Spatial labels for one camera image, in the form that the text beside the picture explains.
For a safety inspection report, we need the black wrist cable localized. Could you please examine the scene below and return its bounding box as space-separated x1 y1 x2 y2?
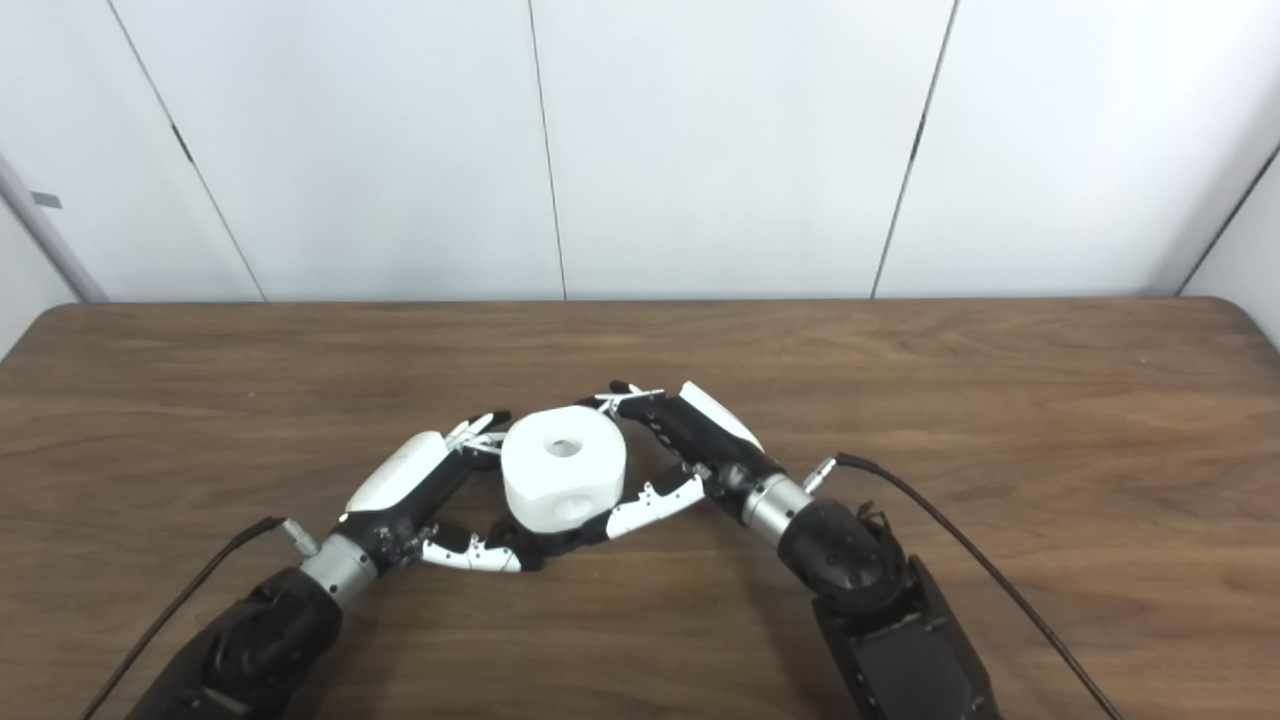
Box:
802 452 1127 720
77 514 322 720

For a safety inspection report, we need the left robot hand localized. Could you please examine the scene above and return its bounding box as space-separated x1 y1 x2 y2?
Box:
334 409 547 577

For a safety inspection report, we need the black holder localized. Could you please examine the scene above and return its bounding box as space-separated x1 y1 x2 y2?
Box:
512 522 613 563

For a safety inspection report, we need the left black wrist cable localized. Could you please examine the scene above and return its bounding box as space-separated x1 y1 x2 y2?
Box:
77 514 322 720

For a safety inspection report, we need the white cube with holes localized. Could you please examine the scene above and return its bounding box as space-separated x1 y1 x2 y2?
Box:
499 405 629 535

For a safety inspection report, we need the grey wall corner post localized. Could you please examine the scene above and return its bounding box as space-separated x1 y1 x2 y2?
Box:
0 148 110 304

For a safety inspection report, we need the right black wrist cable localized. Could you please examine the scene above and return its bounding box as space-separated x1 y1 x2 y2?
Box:
802 452 1127 720

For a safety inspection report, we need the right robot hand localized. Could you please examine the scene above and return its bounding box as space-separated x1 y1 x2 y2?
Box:
577 379 787 542

